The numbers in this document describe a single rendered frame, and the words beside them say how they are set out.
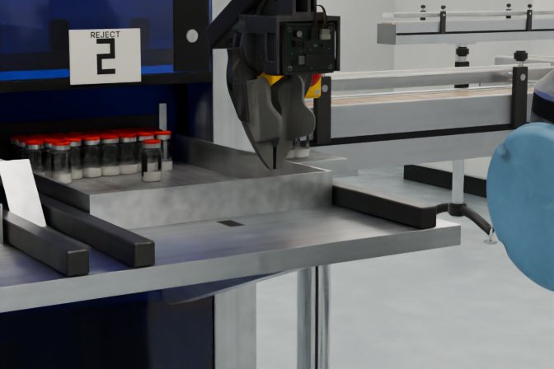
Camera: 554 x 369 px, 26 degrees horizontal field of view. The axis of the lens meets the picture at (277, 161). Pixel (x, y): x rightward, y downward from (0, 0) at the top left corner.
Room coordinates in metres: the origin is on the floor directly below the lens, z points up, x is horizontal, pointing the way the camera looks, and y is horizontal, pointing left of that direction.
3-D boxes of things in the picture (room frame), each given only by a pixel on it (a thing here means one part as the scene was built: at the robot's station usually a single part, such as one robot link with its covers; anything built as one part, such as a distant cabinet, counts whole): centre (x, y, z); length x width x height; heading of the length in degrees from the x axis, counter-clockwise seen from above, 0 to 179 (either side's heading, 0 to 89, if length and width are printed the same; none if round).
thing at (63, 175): (1.31, 0.24, 0.90); 0.02 x 0.02 x 0.05
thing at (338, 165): (1.54, 0.00, 0.87); 0.14 x 0.13 x 0.02; 31
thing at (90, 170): (1.36, 0.20, 0.90); 0.18 x 0.02 x 0.05; 121
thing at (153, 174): (1.32, 0.14, 0.90); 0.02 x 0.02 x 0.04
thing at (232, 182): (1.26, 0.14, 0.90); 0.34 x 0.26 x 0.04; 31
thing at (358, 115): (1.76, -0.18, 0.92); 0.69 x 0.15 x 0.16; 121
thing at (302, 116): (1.16, -0.02, 0.97); 0.06 x 0.03 x 0.09; 31
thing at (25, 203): (1.04, 0.21, 0.91); 0.14 x 0.03 x 0.06; 33
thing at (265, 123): (1.14, 0.01, 0.97); 0.06 x 0.03 x 0.09; 31
